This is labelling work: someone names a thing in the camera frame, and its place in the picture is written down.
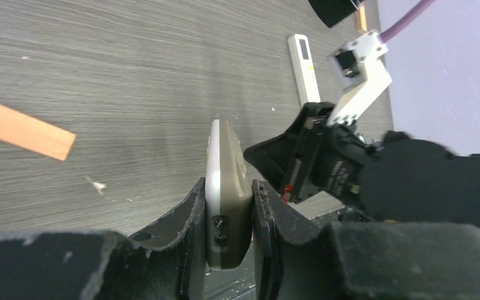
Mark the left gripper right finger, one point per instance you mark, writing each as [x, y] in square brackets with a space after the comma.
[295, 258]

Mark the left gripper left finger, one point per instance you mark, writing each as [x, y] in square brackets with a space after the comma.
[164, 260]

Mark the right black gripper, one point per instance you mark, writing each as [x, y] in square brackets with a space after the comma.
[328, 158]

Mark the beige grey remote control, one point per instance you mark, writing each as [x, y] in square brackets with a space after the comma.
[229, 199]

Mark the white remote control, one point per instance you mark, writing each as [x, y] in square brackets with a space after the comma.
[303, 67]

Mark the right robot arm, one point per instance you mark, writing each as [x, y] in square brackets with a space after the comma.
[399, 179]

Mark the orange block near right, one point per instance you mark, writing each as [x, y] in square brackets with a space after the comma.
[361, 24]

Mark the orange block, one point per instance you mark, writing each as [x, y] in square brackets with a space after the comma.
[35, 135]
[361, 24]

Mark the orange block near left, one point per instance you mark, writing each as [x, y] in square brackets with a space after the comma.
[35, 135]

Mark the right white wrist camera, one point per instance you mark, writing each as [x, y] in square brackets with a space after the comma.
[363, 76]

